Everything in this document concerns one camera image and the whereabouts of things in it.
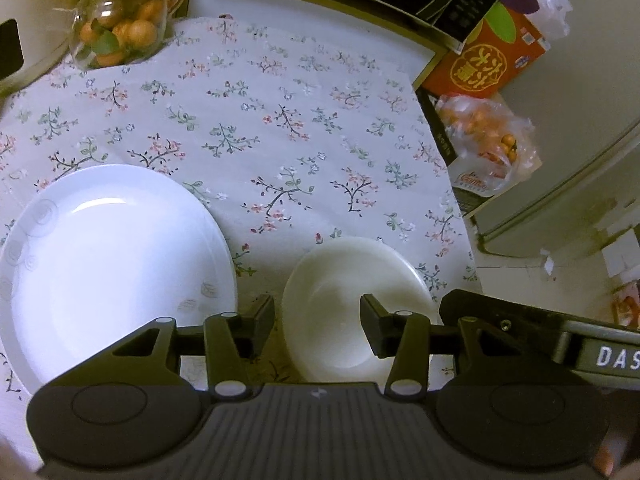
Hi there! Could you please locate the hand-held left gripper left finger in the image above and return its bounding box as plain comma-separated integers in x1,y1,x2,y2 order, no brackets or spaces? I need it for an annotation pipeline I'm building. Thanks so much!
112,293,276,404

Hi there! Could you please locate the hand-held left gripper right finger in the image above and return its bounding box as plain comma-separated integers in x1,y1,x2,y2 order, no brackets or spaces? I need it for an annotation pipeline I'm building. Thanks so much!
359,292,507,403

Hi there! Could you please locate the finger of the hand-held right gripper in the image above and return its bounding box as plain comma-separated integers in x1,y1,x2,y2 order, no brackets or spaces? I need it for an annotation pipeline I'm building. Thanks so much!
438,288,572,362

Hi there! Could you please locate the large white bowl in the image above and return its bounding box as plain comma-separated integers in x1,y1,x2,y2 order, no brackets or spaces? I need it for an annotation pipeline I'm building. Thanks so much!
281,236,441,397

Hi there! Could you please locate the white plate with swirl print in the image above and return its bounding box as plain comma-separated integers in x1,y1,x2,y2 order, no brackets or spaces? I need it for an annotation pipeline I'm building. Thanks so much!
0,163,239,397

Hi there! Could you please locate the floral tablecloth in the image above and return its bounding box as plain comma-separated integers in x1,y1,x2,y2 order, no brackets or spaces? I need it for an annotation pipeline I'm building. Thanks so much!
0,14,481,401

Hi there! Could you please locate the plastic bag of oranges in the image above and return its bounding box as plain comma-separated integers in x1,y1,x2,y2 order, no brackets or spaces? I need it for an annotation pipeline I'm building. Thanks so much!
434,92,544,197

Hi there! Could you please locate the red gift box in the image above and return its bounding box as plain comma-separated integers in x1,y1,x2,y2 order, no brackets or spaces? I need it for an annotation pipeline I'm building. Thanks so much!
422,0,549,99

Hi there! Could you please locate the glass jar of kumquats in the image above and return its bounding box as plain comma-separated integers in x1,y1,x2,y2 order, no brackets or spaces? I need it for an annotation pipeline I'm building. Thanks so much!
66,0,169,69

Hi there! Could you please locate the clear plastic bag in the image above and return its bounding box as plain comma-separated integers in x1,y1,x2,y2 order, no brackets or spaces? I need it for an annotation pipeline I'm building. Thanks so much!
517,0,573,38

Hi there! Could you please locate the white air fryer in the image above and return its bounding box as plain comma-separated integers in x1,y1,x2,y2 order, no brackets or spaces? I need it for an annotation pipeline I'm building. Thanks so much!
0,0,83,97

